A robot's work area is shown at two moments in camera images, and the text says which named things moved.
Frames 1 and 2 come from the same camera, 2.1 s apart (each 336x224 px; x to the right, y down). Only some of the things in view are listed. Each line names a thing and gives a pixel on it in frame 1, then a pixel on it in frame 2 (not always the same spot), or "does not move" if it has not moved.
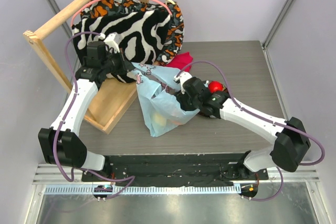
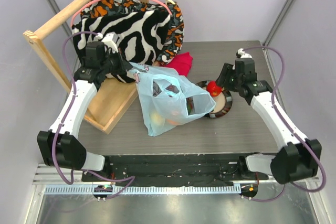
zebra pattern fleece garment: [140, 33] does not move
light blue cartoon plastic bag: [156, 87] does not move
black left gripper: [126, 66] does not move
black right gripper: [182, 99] → [224, 76]
